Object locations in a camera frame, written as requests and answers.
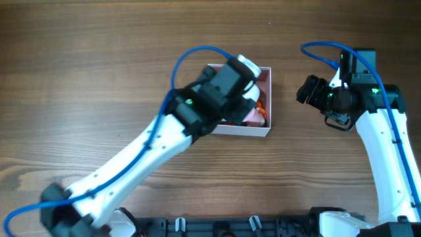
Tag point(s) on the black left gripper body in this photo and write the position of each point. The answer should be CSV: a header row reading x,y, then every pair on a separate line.
x,y
238,108

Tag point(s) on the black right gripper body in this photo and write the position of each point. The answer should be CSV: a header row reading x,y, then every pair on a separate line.
x,y
325,99

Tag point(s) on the pink rubber duck toy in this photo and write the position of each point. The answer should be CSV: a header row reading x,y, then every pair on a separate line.
x,y
254,119

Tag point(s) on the white orange duck toy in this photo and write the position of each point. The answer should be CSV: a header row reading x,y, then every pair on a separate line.
x,y
261,110

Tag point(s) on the red toy fire truck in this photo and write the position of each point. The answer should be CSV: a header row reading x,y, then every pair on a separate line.
x,y
225,123

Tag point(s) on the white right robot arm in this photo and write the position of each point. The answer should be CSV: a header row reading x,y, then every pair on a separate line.
x,y
377,111

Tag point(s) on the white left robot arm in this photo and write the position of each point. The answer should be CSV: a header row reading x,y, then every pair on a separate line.
x,y
90,206

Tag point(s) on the white square container box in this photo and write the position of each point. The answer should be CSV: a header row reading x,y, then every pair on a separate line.
x,y
261,91

